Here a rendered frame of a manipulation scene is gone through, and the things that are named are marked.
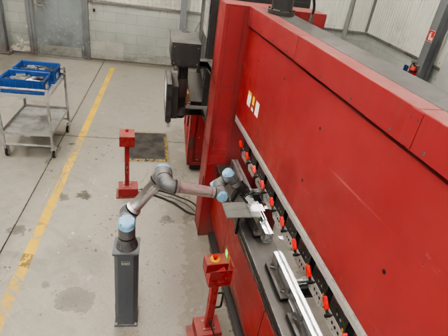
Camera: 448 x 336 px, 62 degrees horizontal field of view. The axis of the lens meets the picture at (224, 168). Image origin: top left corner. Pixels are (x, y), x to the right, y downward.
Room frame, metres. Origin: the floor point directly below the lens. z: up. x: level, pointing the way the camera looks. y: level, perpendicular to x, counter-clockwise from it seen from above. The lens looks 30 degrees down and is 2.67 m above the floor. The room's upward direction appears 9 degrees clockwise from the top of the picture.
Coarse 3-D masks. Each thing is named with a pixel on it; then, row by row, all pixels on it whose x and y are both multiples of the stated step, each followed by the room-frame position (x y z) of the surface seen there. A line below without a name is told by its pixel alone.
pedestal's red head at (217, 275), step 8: (208, 256) 1.98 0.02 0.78; (224, 256) 2.00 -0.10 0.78; (208, 264) 1.90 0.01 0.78; (216, 264) 1.91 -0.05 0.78; (224, 264) 1.93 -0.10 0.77; (232, 264) 1.87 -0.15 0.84; (208, 272) 1.89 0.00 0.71; (216, 272) 1.81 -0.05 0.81; (224, 272) 1.83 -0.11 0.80; (232, 272) 1.85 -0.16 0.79; (208, 280) 1.83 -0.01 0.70; (216, 280) 1.82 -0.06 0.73; (224, 280) 1.83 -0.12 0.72
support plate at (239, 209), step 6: (222, 204) 2.31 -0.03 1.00; (228, 204) 2.33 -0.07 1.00; (234, 204) 2.34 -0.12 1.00; (240, 204) 2.35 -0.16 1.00; (252, 204) 2.37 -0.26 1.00; (228, 210) 2.25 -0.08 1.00; (234, 210) 2.26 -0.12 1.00; (240, 210) 2.27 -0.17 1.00; (246, 210) 2.28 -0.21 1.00; (228, 216) 2.18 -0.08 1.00; (234, 216) 2.19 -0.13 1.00; (240, 216) 2.20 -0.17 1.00; (246, 216) 2.21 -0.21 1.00; (252, 216) 2.22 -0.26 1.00; (258, 216) 2.23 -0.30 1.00
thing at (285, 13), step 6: (276, 0) 2.88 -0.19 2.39; (282, 0) 2.86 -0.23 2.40; (288, 0) 2.86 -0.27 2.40; (294, 0) 2.92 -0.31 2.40; (270, 6) 2.94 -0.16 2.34; (276, 6) 2.87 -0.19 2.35; (282, 6) 2.86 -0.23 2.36; (288, 6) 2.87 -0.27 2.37; (270, 12) 2.88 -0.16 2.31; (276, 12) 2.84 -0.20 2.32; (282, 12) 2.83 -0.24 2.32; (288, 12) 2.85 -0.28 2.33; (294, 12) 2.90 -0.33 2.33; (312, 12) 2.76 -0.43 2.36; (312, 18) 2.75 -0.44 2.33
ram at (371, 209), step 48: (240, 96) 3.08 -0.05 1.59; (288, 96) 2.19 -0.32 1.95; (336, 96) 1.72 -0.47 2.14; (288, 144) 2.05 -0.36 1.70; (336, 144) 1.60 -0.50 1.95; (384, 144) 1.31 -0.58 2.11; (288, 192) 1.90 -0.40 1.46; (336, 192) 1.49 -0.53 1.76; (384, 192) 1.22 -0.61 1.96; (432, 192) 1.04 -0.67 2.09; (336, 240) 1.37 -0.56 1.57; (384, 240) 1.13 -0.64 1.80; (432, 240) 0.97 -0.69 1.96; (384, 288) 1.04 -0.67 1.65; (432, 288) 0.89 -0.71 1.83
